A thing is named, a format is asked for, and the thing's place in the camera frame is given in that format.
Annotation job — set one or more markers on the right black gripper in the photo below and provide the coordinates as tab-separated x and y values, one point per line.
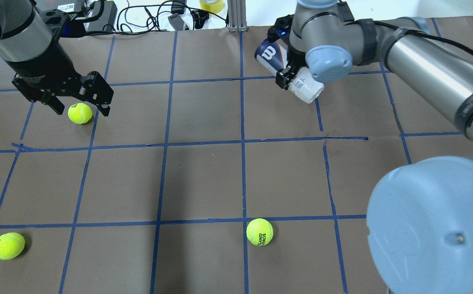
284	76

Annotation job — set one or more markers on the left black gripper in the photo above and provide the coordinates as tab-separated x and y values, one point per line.
40	61

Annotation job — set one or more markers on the Wilson tennis ball can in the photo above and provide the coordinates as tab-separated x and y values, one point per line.
298	80

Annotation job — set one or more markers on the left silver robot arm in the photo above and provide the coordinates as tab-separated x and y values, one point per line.
29	44

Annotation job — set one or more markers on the tennis ball centre back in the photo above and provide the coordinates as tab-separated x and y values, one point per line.
80	113

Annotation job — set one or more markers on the tennis ball front left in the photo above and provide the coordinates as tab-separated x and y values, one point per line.
11	245

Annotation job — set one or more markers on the tennis ball near base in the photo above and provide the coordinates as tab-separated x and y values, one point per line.
259	232

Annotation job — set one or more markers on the yellow tape roll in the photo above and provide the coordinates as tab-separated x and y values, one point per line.
213	6

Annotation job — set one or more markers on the black power adapter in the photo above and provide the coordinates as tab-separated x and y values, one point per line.
104	23

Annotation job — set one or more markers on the aluminium frame post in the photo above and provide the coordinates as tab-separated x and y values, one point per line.
236	14

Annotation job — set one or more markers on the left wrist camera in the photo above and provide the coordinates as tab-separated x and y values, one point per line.
66	25

